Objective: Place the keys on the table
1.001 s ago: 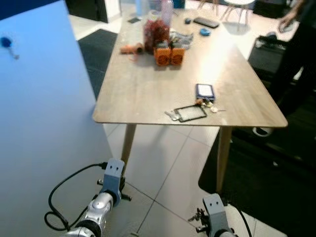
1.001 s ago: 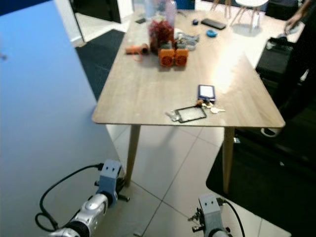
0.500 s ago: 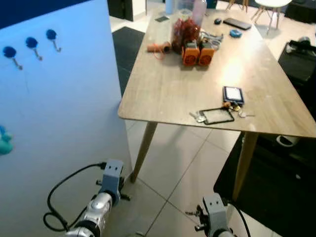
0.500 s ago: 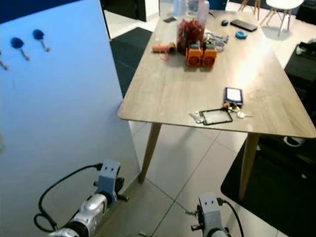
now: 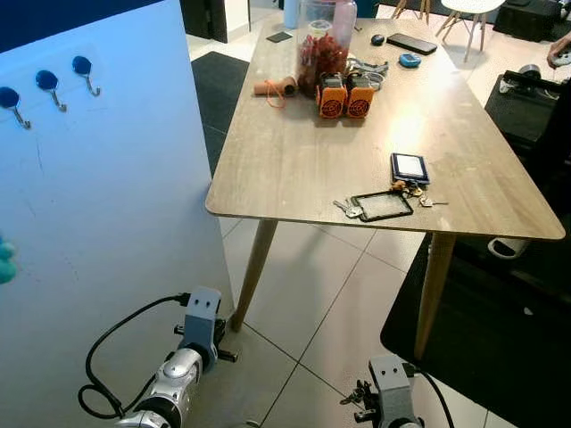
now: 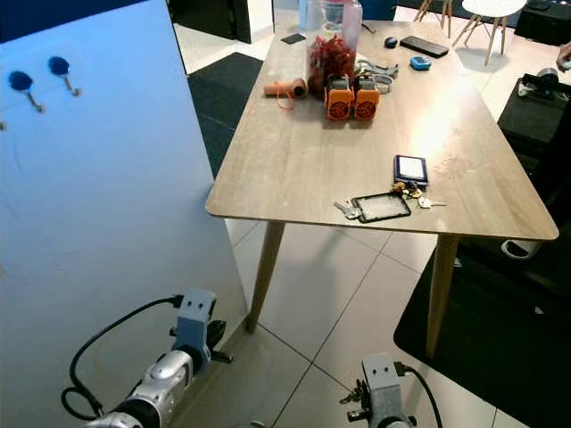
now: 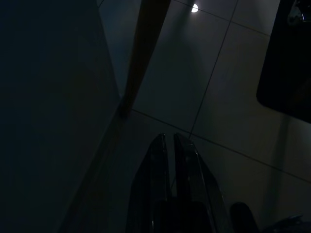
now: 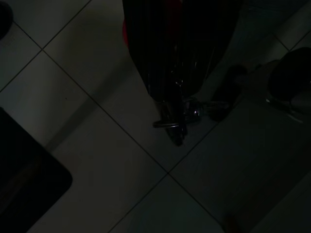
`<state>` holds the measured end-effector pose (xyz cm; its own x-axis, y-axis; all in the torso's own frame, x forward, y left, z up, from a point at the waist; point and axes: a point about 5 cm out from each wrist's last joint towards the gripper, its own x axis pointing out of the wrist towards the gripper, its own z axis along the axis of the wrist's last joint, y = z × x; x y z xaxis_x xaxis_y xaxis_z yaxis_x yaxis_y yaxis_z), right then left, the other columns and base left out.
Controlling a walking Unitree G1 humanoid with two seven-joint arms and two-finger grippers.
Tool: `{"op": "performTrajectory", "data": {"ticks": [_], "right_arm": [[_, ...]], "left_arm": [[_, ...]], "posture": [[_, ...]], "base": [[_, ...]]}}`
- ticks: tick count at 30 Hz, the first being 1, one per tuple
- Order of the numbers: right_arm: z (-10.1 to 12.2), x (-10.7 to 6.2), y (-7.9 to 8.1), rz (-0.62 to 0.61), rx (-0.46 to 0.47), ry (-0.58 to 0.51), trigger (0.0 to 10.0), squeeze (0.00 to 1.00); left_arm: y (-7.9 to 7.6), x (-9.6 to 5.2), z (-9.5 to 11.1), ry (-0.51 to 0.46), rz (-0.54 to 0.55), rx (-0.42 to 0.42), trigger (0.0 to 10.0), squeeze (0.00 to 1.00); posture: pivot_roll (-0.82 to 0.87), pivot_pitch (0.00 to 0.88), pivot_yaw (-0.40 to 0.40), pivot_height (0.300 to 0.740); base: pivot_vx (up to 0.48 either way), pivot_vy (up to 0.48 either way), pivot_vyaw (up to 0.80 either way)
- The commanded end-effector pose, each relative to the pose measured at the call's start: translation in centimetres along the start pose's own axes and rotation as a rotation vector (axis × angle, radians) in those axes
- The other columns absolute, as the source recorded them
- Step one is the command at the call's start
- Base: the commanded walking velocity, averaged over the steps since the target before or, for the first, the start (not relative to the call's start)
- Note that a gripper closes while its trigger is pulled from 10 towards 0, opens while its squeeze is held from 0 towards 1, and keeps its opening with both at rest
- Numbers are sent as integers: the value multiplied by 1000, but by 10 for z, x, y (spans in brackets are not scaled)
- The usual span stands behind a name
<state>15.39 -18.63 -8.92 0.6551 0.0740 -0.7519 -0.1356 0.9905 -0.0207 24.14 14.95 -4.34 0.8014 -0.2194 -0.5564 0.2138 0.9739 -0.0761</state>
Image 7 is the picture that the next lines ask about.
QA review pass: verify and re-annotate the black rounded panel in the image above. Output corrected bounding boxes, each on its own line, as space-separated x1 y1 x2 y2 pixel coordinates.
256 0 311 122

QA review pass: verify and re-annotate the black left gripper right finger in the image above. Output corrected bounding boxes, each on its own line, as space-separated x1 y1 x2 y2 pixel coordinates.
173 133 233 233

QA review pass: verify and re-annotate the brown wooden table leg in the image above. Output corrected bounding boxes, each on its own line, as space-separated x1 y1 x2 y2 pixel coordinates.
119 0 171 118

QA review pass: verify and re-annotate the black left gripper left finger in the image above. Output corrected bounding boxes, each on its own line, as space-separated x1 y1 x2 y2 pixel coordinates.
126 133 171 233

